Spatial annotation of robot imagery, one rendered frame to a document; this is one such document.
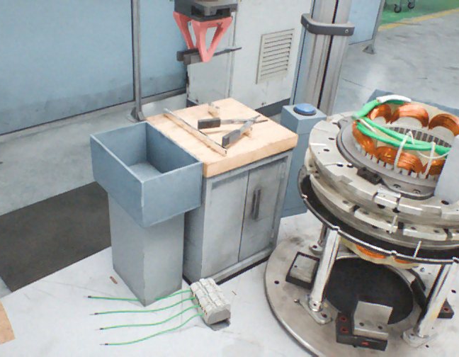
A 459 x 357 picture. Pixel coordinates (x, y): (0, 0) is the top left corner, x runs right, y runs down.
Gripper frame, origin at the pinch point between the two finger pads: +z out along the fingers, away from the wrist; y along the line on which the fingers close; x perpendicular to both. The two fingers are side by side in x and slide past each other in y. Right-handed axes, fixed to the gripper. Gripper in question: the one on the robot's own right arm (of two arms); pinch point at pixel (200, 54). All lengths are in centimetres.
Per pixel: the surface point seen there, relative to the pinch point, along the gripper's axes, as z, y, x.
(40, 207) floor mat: 118, -133, 8
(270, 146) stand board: 12.5, 14.0, 4.8
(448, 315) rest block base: 38, 46, 23
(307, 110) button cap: 14.5, 4.3, 25.3
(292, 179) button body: 30.2, 5.6, 22.7
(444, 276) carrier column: 24, 45, 15
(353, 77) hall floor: 125, -177, 315
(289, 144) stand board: 13.4, 14.1, 9.6
